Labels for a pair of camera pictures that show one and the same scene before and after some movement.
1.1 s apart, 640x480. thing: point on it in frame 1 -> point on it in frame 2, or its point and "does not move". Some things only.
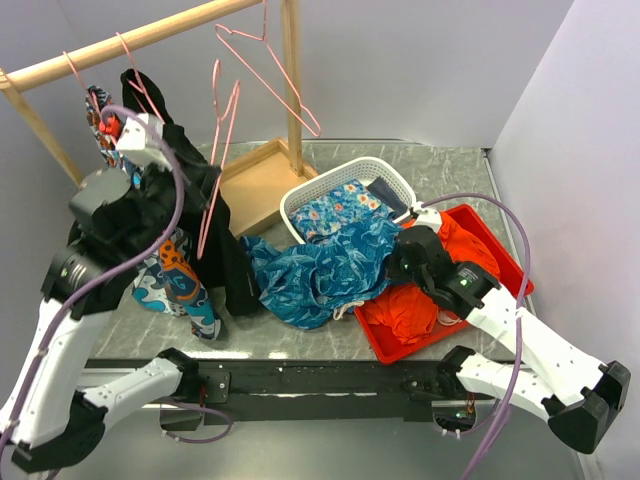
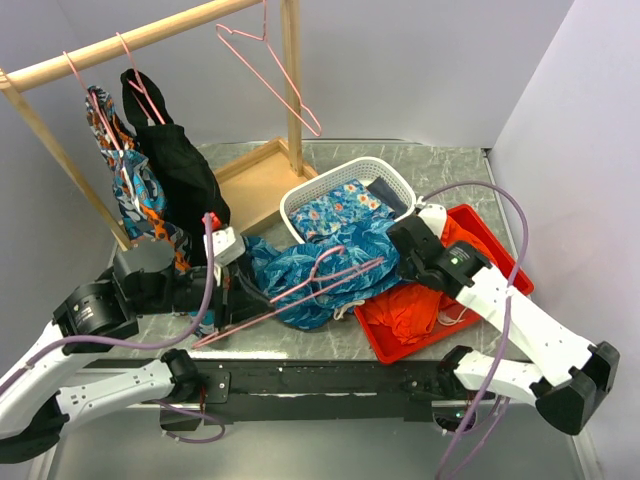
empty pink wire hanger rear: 261,81 does not move
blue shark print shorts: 303,284 does not move
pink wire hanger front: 223,127 -> 312,283
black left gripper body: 159,196 -> 226,294
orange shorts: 409,312 does not move
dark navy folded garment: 388,196 does not move
